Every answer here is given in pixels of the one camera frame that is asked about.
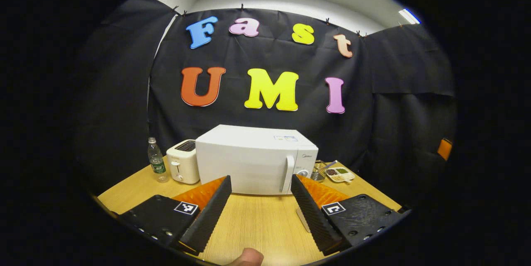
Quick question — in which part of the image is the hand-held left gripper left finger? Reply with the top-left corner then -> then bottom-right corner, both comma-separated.
118,176 -> 232,255

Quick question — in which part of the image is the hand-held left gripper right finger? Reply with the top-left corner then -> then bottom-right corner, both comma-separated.
290,175 -> 411,257

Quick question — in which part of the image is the white microwave oven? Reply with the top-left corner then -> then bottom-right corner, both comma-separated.
195,124 -> 319,196

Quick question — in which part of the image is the white divided seasoning dish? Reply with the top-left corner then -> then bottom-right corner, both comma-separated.
326,167 -> 356,183

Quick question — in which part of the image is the white toaster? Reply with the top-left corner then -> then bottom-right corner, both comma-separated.
166,139 -> 200,185

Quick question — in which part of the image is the clear plastic water bottle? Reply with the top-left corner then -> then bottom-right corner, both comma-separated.
148,137 -> 170,183

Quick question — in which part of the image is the ceiling light panel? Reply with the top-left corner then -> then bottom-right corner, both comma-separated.
398,8 -> 421,25

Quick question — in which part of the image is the black backdrop cloth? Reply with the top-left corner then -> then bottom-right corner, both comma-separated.
77,0 -> 457,194

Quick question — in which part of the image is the metal wire basket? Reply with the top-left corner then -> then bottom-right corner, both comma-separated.
311,160 -> 328,183

